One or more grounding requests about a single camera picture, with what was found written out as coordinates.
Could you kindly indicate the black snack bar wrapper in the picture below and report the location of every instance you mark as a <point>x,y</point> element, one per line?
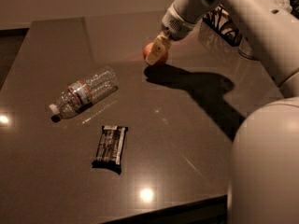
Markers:
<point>111,145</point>

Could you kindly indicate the red apple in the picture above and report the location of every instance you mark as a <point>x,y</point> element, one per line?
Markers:
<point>161,61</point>

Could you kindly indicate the clear plastic water bottle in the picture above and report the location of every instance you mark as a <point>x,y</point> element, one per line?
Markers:
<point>84,93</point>

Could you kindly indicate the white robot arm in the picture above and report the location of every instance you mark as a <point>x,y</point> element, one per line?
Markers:
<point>263,185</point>

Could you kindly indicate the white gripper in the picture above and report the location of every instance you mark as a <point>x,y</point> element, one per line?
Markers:
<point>177,27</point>

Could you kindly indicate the black wire napkin basket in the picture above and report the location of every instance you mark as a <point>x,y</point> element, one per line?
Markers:
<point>221,22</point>

